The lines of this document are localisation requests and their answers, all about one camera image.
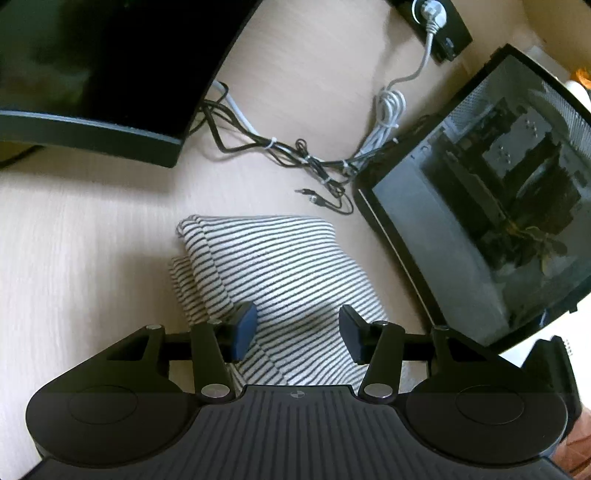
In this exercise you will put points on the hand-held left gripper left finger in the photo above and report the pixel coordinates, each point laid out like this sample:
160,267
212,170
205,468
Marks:
244,325

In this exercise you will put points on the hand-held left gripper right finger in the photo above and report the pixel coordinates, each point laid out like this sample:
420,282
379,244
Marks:
352,333

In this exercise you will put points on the black white striped shirt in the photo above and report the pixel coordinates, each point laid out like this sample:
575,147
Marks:
281,272

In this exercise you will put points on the glass panel computer case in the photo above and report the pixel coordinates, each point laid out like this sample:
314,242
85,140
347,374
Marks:
489,198

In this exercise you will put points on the black curved monitor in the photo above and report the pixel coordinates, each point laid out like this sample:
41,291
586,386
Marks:
101,69

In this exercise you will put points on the white orange object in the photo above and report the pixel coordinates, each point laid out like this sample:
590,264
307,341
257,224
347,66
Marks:
581,79

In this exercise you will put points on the black power strip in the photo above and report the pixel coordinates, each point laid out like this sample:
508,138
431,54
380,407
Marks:
455,34

